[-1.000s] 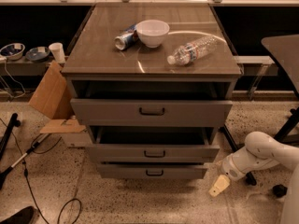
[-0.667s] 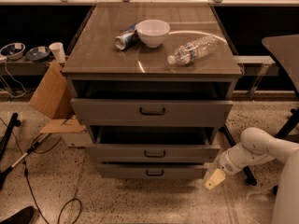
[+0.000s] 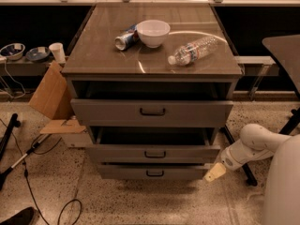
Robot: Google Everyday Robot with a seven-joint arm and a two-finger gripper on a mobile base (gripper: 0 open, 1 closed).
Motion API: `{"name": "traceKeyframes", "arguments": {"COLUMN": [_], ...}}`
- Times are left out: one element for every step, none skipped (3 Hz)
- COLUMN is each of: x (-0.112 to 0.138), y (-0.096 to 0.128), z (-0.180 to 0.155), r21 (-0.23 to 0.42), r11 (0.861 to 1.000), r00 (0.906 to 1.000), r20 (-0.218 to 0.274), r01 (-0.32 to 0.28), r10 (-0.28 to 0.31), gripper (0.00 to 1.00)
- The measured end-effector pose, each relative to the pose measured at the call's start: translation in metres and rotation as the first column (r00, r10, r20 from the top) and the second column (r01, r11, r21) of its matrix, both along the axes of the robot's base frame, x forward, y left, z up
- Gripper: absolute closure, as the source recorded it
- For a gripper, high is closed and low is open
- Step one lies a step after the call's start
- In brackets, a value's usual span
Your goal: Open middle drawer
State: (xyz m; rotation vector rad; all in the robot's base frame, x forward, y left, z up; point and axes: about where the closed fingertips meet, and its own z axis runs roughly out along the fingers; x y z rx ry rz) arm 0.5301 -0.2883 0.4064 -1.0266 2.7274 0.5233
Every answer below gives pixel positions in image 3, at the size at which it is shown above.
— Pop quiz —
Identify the black left stand foot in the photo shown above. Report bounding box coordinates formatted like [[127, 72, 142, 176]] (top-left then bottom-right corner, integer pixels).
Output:
[[0, 113, 21, 160]]

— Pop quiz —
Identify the grey top drawer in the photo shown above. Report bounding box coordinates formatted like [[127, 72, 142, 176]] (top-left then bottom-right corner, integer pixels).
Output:
[[71, 99, 233, 128]]

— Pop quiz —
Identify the white paper cup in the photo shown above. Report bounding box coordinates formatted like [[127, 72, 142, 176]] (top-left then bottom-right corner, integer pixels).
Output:
[[49, 42, 66, 64]]

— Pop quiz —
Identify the grey drawer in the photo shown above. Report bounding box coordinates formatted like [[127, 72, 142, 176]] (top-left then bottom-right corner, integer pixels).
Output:
[[87, 127, 220, 164], [97, 164, 209, 180], [71, 99, 233, 128]]

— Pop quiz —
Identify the blue bowl on shelf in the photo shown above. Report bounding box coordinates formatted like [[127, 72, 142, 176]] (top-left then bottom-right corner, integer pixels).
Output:
[[25, 47, 50, 63]]

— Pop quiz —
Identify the grey low shelf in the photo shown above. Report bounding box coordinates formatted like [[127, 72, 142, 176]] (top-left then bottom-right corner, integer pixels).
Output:
[[0, 57, 63, 77]]

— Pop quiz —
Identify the crushed soda can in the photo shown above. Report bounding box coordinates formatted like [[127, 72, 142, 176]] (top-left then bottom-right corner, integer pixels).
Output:
[[114, 24, 139, 51]]

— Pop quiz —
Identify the white bowl on shelf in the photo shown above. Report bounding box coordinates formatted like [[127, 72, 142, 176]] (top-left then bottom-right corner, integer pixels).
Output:
[[0, 43, 25, 61]]

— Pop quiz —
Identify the black and silver pole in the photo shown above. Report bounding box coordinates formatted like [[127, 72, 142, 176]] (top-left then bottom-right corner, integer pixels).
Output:
[[0, 134, 51, 190]]

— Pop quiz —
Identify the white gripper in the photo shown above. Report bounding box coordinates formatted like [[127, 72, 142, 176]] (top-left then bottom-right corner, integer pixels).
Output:
[[204, 140, 247, 182]]

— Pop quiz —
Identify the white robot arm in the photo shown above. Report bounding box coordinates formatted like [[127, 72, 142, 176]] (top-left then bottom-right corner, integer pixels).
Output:
[[204, 124, 300, 225]]

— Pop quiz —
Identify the black shoe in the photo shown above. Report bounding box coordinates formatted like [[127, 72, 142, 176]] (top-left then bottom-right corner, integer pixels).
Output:
[[0, 207, 38, 225]]

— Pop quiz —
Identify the brown cardboard box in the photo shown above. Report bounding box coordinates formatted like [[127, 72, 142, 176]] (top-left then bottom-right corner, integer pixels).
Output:
[[29, 61, 85, 134]]

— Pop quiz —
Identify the clear plastic water bottle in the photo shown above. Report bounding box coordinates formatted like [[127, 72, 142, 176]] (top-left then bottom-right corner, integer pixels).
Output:
[[168, 36, 218, 66]]

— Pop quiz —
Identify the black stand leg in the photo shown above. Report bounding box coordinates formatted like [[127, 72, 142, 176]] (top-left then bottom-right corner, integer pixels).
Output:
[[223, 108, 300, 187]]

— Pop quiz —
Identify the grey drawer cabinet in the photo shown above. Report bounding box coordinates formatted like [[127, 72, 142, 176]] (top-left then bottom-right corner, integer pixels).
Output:
[[63, 4, 242, 169]]

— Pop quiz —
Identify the grey bottom drawer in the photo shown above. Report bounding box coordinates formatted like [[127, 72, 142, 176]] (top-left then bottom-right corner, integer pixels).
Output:
[[97, 164, 209, 180]]

